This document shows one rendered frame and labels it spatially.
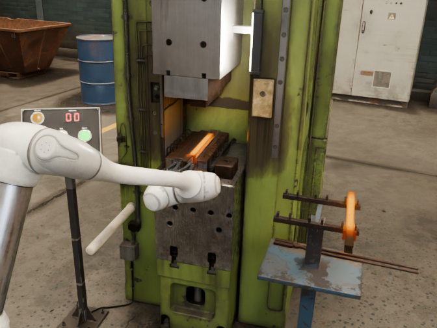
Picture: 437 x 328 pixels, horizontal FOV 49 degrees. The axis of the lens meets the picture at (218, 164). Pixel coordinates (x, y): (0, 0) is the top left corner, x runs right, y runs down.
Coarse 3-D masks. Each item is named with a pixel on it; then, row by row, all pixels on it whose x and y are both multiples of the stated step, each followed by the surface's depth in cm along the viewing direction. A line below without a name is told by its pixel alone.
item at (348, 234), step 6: (348, 192) 197; (354, 192) 198; (348, 198) 192; (354, 198) 192; (348, 204) 187; (354, 204) 187; (348, 210) 182; (348, 216) 178; (348, 222) 174; (348, 228) 170; (348, 234) 165; (354, 234) 166; (348, 240) 161; (354, 240) 167; (348, 246) 159; (348, 252) 159
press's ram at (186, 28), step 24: (168, 0) 192; (192, 0) 190; (216, 0) 187; (240, 0) 217; (168, 24) 196; (192, 24) 193; (216, 24) 191; (240, 24) 224; (168, 48) 200; (192, 48) 197; (216, 48) 194; (240, 48) 230; (168, 72) 207; (192, 72) 201; (216, 72) 198
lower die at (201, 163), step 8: (192, 136) 249; (200, 136) 246; (216, 136) 246; (184, 144) 236; (192, 144) 234; (208, 144) 232; (176, 152) 226; (184, 152) 224; (200, 152) 222; (208, 152) 224; (168, 160) 219; (176, 160) 218; (200, 160) 215; (208, 160) 217; (200, 168) 216
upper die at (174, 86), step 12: (228, 72) 234; (168, 84) 205; (180, 84) 204; (192, 84) 203; (204, 84) 201; (216, 84) 214; (168, 96) 207; (180, 96) 206; (192, 96) 205; (204, 96) 203
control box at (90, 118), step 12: (48, 108) 212; (60, 108) 212; (72, 108) 213; (84, 108) 214; (96, 108) 215; (24, 120) 209; (48, 120) 211; (60, 120) 212; (72, 120) 212; (84, 120) 213; (96, 120) 214; (72, 132) 212; (96, 132) 213; (96, 144) 213
